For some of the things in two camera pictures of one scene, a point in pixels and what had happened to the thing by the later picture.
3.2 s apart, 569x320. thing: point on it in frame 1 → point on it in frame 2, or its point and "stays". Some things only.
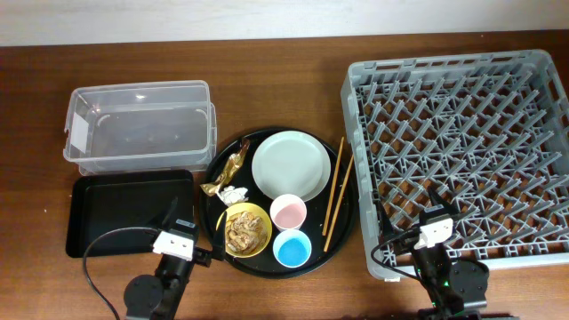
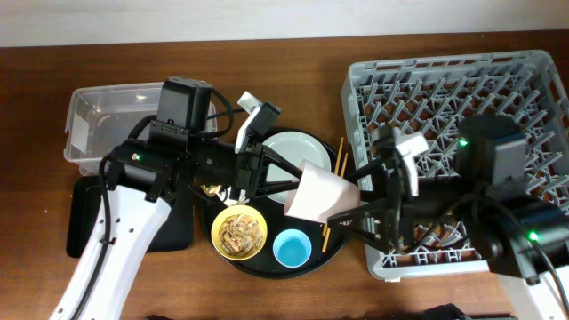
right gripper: [436, 213] → [393, 206]
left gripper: [203, 254] → [248, 169]
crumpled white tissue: [230, 195] stays
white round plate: [291, 163] stays
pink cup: [288, 212] → [317, 193]
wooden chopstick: [333, 186] stays
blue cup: [292, 248] stays
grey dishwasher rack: [488, 132] stays
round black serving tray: [278, 203] stays
